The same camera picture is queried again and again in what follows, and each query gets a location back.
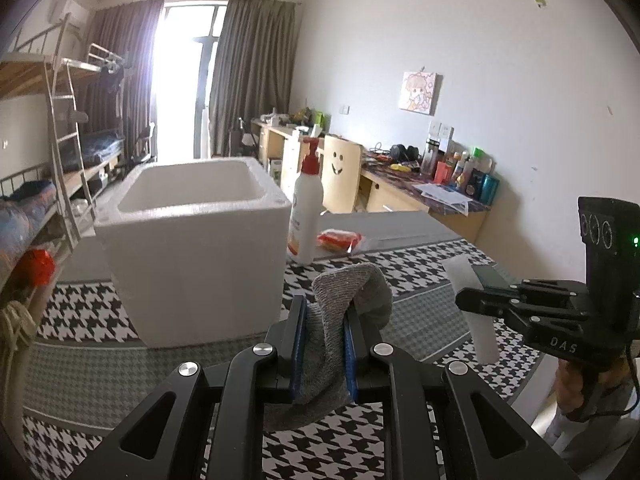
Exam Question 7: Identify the person's right hand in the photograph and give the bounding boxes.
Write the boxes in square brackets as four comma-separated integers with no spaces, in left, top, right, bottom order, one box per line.
[555,360,582,412]

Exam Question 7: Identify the white cloth strip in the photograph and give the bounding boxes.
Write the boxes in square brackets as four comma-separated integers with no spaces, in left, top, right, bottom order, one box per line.
[440,255,501,363]

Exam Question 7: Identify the white papers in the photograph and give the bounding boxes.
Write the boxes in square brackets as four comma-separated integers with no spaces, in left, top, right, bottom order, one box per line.
[412,182,473,208]

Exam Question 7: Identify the person's leg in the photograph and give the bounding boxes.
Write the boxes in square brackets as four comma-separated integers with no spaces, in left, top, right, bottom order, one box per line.
[532,380,640,476]

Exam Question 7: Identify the glass balcony door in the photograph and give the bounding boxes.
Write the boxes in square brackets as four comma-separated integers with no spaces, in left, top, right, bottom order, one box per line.
[150,5,231,161]

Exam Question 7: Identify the white pump bottle red collar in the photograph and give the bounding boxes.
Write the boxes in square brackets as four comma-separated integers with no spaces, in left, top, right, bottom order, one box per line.
[287,136,326,266]

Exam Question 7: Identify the row of bottles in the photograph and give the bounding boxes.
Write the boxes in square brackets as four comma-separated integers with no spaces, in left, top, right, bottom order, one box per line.
[422,137,501,206]

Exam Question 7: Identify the brown curtain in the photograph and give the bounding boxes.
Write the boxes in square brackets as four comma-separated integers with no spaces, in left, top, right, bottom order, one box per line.
[87,0,166,161]
[207,0,298,156]

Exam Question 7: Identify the white air conditioner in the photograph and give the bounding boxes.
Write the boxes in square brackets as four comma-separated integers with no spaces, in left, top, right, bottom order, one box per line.
[48,0,91,28]

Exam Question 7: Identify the red snack packet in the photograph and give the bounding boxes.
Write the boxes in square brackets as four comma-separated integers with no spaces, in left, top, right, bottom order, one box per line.
[317,228,366,253]

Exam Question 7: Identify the red plastic bag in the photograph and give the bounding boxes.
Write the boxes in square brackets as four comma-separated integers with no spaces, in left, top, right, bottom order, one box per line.
[12,249,55,286]

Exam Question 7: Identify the small wall picture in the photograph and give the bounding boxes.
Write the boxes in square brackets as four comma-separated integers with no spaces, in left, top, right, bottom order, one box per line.
[398,71,443,116]

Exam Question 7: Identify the metal bunk bed wooden slats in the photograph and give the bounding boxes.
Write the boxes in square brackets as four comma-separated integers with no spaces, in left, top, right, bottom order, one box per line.
[0,15,101,311]

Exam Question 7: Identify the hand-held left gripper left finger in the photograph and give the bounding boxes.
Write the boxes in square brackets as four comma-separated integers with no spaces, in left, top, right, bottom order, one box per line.
[70,295,308,480]

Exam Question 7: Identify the metal bunk ladder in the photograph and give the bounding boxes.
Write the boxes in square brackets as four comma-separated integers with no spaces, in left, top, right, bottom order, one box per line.
[45,60,96,251]

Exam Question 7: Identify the beige rope bundle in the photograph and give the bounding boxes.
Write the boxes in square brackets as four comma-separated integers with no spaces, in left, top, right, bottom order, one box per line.
[0,300,38,356]

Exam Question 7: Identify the blue patterned quilt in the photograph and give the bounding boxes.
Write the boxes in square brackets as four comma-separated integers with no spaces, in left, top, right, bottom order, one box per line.
[0,180,58,261]

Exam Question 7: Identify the metal bunk bed dark bedding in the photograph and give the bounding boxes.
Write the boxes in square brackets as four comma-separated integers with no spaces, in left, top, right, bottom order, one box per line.
[62,42,156,196]

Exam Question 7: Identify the grey sock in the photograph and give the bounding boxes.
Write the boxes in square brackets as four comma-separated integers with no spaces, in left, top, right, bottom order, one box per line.
[262,262,393,431]

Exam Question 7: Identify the dark hanging clothes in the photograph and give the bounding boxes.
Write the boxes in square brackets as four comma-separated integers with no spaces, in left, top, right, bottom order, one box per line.
[97,65,126,121]

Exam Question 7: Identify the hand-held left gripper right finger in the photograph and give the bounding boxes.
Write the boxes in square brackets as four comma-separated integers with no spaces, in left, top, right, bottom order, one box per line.
[342,310,581,480]

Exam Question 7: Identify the wooden chair smiley face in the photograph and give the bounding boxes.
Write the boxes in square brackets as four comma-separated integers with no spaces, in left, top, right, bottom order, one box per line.
[320,133,363,215]

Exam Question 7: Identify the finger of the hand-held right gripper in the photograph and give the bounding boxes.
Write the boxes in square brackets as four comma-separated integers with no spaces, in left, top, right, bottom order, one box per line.
[481,279,587,307]
[455,286,590,322]

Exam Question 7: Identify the long wooden desk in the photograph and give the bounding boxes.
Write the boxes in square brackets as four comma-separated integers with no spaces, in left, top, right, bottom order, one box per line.
[250,119,488,243]

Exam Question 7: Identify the white foam box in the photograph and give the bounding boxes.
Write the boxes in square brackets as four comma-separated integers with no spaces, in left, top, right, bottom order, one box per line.
[92,156,293,350]

